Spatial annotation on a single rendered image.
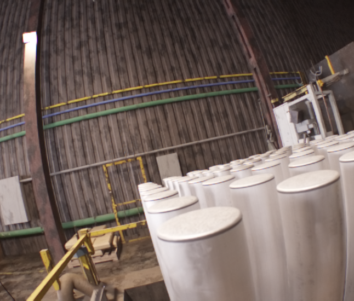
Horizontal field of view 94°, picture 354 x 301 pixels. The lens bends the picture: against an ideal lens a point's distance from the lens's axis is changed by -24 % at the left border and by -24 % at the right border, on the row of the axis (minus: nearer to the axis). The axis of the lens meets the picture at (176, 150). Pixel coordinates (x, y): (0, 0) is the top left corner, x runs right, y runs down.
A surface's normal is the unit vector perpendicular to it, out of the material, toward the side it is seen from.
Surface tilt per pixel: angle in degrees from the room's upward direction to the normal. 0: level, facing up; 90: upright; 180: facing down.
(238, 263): 90
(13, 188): 90
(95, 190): 90
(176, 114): 90
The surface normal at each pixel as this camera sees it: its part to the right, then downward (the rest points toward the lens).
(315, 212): -0.47, 0.04
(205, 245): -0.04, -0.07
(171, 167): 0.19, -0.12
